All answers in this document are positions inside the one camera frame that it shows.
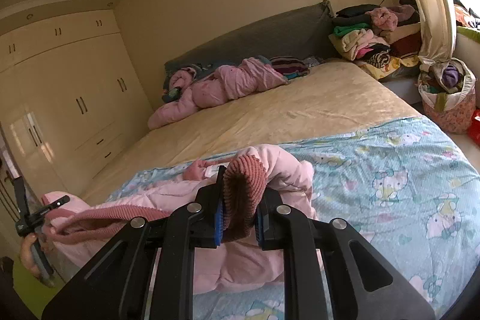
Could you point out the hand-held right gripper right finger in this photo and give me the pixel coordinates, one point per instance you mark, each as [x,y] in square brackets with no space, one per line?
[261,226]

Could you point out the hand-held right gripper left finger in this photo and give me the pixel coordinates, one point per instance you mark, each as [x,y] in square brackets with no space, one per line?
[217,226]

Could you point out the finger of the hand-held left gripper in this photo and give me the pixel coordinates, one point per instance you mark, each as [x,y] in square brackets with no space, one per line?
[19,196]
[56,203]

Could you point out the pink quilted jacket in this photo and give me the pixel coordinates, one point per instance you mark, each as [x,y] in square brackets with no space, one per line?
[243,267]

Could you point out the striped folded clothes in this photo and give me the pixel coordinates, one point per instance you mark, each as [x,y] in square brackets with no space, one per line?
[290,67]

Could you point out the pile of folded clothes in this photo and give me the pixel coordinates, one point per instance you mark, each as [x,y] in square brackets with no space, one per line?
[375,39]

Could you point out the floral bag of clothes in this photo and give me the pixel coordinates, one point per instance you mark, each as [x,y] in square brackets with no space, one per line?
[450,106]

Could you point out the person's left hand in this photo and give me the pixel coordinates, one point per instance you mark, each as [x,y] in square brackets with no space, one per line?
[28,254]

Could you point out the bed with beige sheet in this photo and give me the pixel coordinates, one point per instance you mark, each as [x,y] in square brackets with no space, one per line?
[281,106]

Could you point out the light blue cartoon print blanket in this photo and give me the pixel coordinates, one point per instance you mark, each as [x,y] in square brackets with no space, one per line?
[375,162]

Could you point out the dark cloth with green print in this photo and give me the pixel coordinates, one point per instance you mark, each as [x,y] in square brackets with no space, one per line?
[174,92]

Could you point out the crumpled pink quilted garment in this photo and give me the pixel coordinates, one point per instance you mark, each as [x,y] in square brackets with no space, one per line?
[232,80]

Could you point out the grey padded headboard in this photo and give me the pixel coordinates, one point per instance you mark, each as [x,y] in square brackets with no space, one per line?
[270,35]

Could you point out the red plastic item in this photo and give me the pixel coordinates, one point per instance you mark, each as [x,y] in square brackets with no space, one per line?
[474,127]

